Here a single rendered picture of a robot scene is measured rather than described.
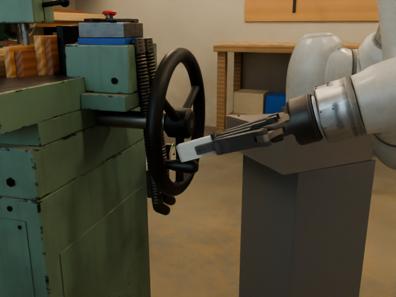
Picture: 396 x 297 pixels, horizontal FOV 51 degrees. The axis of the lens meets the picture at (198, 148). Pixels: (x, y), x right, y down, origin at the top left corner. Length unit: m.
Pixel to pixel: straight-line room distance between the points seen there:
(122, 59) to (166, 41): 3.66
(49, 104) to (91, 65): 0.13
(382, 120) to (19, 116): 0.53
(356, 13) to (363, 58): 2.73
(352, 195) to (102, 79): 0.87
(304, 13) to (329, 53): 2.76
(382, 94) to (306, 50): 0.71
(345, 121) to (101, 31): 0.47
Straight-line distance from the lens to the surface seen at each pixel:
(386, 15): 0.83
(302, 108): 0.63
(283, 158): 1.17
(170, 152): 1.11
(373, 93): 0.61
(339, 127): 0.62
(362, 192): 1.41
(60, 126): 0.78
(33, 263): 0.82
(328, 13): 4.04
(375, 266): 2.03
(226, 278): 1.80
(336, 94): 0.62
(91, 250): 0.93
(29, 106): 0.71
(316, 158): 1.23
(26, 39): 0.97
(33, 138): 0.75
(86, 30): 0.84
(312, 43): 1.31
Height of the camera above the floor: 0.99
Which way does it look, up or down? 16 degrees down
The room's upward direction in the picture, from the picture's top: straight up
